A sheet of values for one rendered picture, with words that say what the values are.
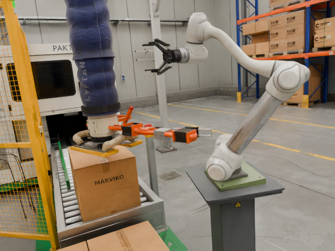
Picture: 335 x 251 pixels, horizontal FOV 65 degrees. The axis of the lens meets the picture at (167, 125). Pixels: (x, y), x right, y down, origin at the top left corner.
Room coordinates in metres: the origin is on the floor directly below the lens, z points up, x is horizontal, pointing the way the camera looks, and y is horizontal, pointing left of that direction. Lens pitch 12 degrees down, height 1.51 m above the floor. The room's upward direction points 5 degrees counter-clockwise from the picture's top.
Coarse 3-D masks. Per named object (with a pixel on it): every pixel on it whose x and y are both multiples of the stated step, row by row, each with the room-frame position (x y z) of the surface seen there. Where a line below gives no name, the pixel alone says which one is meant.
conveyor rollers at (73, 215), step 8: (56, 152) 3.38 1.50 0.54; (64, 152) 3.34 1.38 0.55; (64, 176) 2.49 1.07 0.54; (64, 184) 2.31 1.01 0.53; (72, 184) 2.26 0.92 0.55; (64, 192) 2.14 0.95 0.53; (72, 192) 2.09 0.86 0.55; (64, 200) 1.97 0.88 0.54; (72, 200) 1.99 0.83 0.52; (144, 200) 1.87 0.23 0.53; (64, 208) 1.82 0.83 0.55; (72, 208) 1.83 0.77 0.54; (64, 216) 1.74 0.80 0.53; (72, 216) 1.74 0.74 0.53; (80, 216) 1.69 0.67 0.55; (72, 224) 1.59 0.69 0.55
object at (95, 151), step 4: (100, 144) 1.43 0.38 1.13; (72, 148) 1.53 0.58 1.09; (76, 148) 1.51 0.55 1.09; (80, 148) 1.49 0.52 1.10; (84, 148) 1.48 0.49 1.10; (88, 148) 1.46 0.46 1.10; (92, 148) 1.45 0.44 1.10; (96, 148) 1.44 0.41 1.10; (100, 148) 1.42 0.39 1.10; (112, 148) 1.41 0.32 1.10; (84, 152) 1.46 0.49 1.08; (88, 152) 1.43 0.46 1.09; (92, 152) 1.40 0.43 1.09; (96, 152) 1.38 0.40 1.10; (100, 152) 1.37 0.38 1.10; (104, 152) 1.36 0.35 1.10; (108, 152) 1.36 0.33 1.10; (112, 152) 1.37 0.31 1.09; (116, 152) 1.39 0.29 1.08; (104, 156) 1.34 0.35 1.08
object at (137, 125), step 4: (124, 124) 1.40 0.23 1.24; (128, 124) 1.42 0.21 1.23; (132, 124) 1.44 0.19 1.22; (136, 124) 1.43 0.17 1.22; (140, 124) 1.38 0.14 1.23; (124, 128) 1.36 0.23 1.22; (128, 128) 1.34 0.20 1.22; (132, 128) 1.34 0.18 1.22; (124, 132) 1.36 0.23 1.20; (128, 132) 1.35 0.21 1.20; (132, 132) 1.34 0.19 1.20; (132, 136) 1.34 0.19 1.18
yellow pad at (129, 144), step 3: (126, 141) 1.54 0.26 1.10; (129, 141) 1.53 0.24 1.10; (132, 141) 1.52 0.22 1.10; (135, 141) 1.54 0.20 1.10; (138, 141) 1.53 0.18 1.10; (141, 141) 1.55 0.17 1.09; (120, 144) 1.54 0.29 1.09; (123, 144) 1.52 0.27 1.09; (126, 144) 1.50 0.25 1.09; (129, 144) 1.49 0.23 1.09; (132, 144) 1.49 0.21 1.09; (135, 144) 1.51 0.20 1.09; (138, 144) 1.53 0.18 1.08
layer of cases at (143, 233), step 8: (136, 224) 1.54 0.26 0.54; (144, 224) 1.53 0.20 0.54; (112, 232) 1.47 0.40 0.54; (120, 232) 1.46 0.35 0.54; (128, 232) 1.46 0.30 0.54; (136, 232) 1.45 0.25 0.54; (144, 232) 1.44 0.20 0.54; (152, 232) 1.44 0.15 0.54; (88, 240) 1.41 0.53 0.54; (96, 240) 1.40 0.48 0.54; (104, 240) 1.40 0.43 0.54; (112, 240) 1.39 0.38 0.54; (120, 240) 1.38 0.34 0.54; (128, 240) 1.38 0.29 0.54; (136, 240) 1.37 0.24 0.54; (144, 240) 1.37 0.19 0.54; (152, 240) 1.36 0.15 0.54; (160, 240) 1.35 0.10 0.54; (64, 248) 1.36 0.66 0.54; (72, 248) 1.35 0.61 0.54; (80, 248) 1.34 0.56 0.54; (88, 248) 1.35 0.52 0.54; (96, 248) 1.33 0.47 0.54; (104, 248) 1.32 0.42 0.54; (112, 248) 1.32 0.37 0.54; (120, 248) 1.31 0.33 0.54; (128, 248) 1.31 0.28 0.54; (136, 248) 1.30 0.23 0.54; (144, 248) 1.29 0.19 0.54; (152, 248) 1.29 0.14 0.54; (160, 248) 1.28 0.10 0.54
